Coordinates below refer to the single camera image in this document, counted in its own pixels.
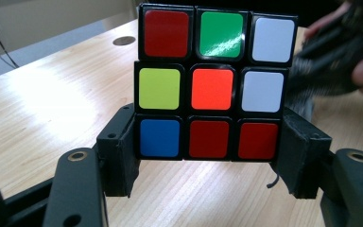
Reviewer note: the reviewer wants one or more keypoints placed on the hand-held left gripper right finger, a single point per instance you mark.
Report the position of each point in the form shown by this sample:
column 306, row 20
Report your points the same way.
column 302, row 157

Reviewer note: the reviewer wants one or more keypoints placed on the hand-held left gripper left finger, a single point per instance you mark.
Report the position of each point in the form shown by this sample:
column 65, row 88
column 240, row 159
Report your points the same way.
column 118, row 151

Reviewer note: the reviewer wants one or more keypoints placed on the multicoloured puzzle cube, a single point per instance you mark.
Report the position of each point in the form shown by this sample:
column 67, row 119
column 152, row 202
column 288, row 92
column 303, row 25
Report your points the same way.
column 212, row 88

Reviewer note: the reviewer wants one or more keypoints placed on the dark round table grommet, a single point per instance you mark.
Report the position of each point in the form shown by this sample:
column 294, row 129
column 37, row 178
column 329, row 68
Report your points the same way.
column 124, row 40

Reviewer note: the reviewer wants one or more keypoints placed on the beige wooden furniture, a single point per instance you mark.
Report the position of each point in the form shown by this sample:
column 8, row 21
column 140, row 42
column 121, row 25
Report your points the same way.
column 60, row 15

